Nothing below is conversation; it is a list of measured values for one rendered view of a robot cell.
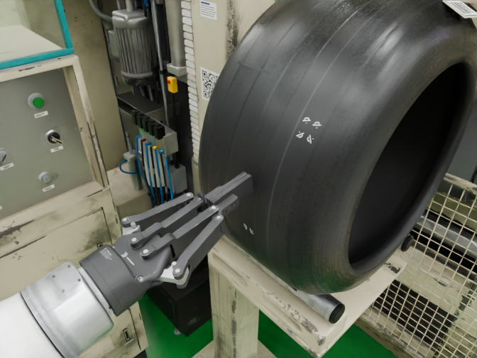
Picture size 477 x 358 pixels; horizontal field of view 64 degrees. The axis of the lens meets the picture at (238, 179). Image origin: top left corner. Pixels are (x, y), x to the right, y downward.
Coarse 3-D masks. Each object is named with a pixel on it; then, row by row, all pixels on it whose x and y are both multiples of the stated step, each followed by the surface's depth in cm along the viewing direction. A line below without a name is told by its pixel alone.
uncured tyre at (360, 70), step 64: (320, 0) 56; (384, 0) 52; (256, 64) 55; (320, 64) 49; (384, 64) 47; (448, 64) 53; (256, 128) 53; (384, 128) 48; (448, 128) 82; (256, 192) 54; (320, 192) 49; (384, 192) 93; (256, 256) 65; (320, 256) 55; (384, 256) 76
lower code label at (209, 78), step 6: (204, 72) 84; (210, 72) 82; (204, 78) 85; (210, 78) 83; (216, 78) 82; (204, 84) 86; (210, 84) 84; (204, 90) 87; (210, 90) 85; (204, 96) 88; (210, 96) 86
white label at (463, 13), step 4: (444, 0) 52; (448, 0) 53; (452, 0) 54; (456, 0) 55; (448, 4) 52; (452, 4) 52; (456, 4) 53; (460, 4) 54; (464, 4) 55; (452, 8) 52; (456, 8) 52; (460, 8) 53; (464, 8) 54; (468, 8) 55; (460, 12) 51; (464, 12) 52; (468, 12) 53; (472, 12) 54; (464, 16) 51; (468, 16) 52; (472, 16) 53; (476, 16) 54
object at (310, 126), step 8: (304, 120) 48; (312, 120) 48; (320, 120) 47; (304, 128) 48; (312, 128) 48; (320, 128) 47; (296, 136) 49; (304, 136) 48; (312, 136) 48; (304, 144) 48; (312, 144) 48
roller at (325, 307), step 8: (240, 248) 88; (248, 256) 86; (256, 264) 86; (280, 280) 80; (288, 288) 80; (304, 296) 77; (312, 296) 75; (320, 296) 75; (328, 296) 75; (312, 304) 75; (320, 304) 74; (328, 304) 74; (336, 304) 73; (320, 312) 74; (328, 312) 73; (336, 312) 73; (328, 320) 74; (336, 320) 74
